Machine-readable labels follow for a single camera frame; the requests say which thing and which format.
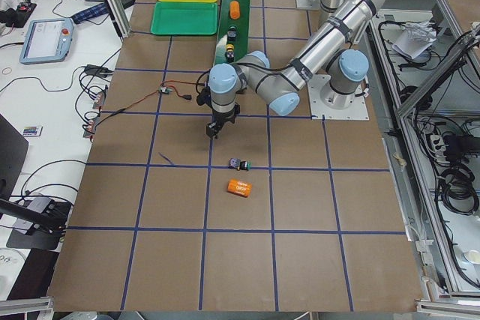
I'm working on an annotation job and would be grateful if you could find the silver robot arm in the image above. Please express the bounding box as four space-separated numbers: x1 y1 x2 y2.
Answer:
196 0 385 138

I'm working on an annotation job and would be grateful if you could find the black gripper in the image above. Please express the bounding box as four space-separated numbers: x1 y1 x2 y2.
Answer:
197 87 240 139

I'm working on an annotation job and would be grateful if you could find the green conveyor belt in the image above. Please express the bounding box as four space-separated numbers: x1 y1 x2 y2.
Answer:
213 0 251 65

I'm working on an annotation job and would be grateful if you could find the black monitor stand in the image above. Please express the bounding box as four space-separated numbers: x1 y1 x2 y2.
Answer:
1 118 72 250

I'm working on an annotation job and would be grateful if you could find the yellow push button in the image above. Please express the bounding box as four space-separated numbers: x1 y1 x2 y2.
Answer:
224 43 235 63

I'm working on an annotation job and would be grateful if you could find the small green circuit board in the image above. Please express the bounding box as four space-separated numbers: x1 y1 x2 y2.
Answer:
158 86 173 94

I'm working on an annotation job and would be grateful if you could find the green plastic tray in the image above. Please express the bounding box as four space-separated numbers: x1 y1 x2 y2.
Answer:
150 1 218 35

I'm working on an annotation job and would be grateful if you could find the blue checkered cloth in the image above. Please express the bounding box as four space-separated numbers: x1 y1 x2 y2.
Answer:
71 3 108 24

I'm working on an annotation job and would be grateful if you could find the red black wire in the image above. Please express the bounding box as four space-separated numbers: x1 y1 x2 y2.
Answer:
93 79 194 126

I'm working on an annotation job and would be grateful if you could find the orange cylinder with label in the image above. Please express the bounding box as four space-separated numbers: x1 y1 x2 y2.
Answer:
226 179 252 198

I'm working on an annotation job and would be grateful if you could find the orange cylinder plain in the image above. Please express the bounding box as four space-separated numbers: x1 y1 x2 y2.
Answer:
229 0 241 20

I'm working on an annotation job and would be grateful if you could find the teach pendant near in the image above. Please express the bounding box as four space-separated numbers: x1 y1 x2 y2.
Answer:
19 18 74 65

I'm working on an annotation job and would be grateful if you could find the green push button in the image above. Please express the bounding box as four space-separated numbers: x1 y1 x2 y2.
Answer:
226 25 238 43
229 158 251 171

